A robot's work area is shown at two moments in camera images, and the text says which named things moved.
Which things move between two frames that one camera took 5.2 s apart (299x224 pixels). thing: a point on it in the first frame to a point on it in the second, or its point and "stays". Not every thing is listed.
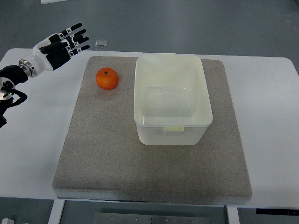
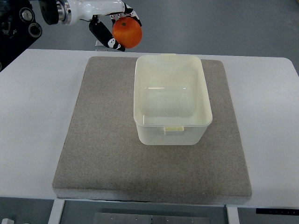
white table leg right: (232, 215) stays
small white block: (7, 221) stays
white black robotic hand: (51, 52) to (69, 11)
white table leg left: (55, 214) stays
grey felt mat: (102, 158) stays
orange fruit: (107, 78) to (127, 32)
